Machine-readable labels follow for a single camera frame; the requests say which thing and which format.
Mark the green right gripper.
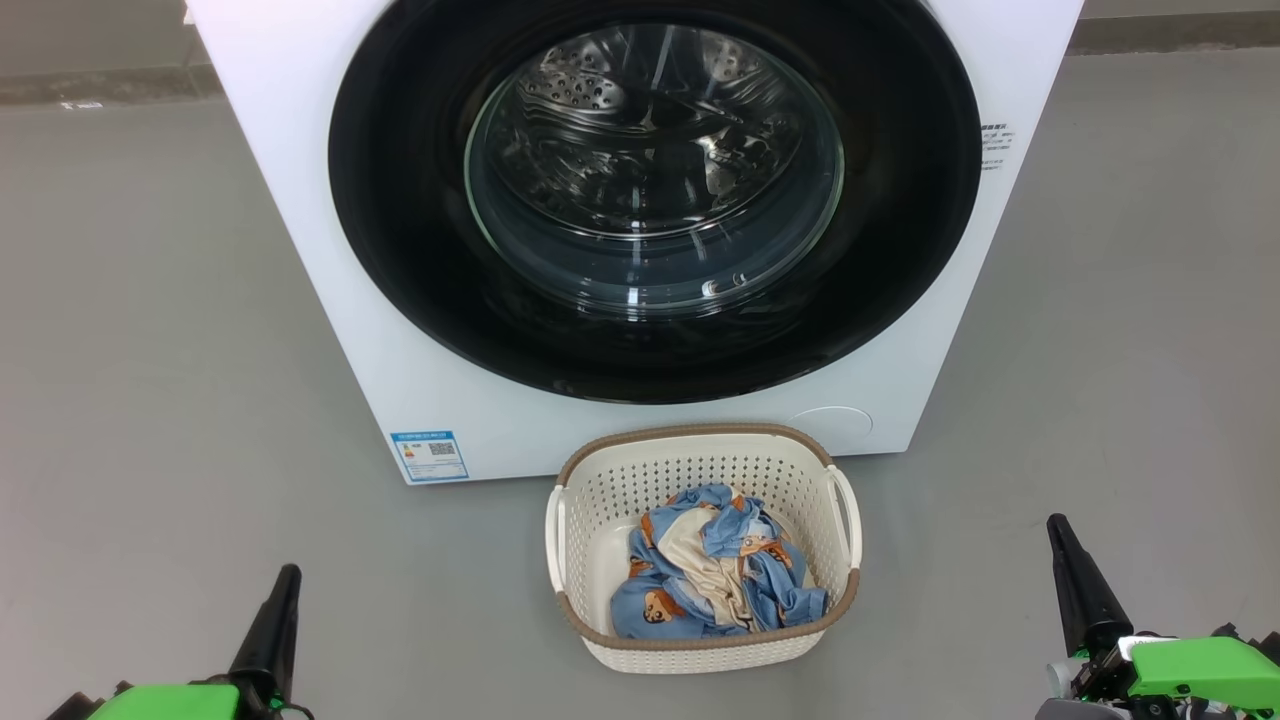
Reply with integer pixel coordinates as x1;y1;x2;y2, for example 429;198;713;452
1035;514;1280;720

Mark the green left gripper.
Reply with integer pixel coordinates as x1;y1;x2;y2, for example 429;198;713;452
45;564;316;720

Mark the blue patterned cloth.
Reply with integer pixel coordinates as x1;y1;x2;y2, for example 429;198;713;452
610;484;829;641

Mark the cream garment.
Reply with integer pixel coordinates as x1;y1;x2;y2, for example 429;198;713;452
655;510;761;633

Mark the black round glass washer door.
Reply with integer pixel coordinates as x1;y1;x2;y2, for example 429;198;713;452
328;0;983;405

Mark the round filter cover on washer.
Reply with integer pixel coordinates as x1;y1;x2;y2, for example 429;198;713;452
788;405;874;451

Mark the white front-load washing machine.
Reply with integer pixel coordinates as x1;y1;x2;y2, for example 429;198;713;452
185;0;1086;486

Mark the steel washer drum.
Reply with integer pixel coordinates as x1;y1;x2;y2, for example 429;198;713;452
490;25;831;301

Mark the blue energy label sticker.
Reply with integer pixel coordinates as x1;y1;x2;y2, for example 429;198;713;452
390;430;470;484

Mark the cream perforated laundry basket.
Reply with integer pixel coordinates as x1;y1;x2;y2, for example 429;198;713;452
545;423;863;674

